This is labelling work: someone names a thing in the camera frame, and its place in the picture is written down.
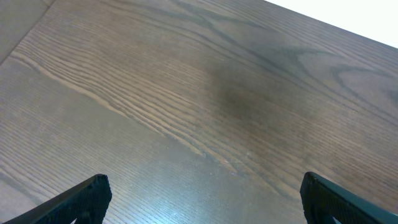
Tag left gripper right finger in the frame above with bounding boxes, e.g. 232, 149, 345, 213
300, 172, 397, 224

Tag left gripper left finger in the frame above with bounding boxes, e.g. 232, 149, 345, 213
4, 174, 112, 224

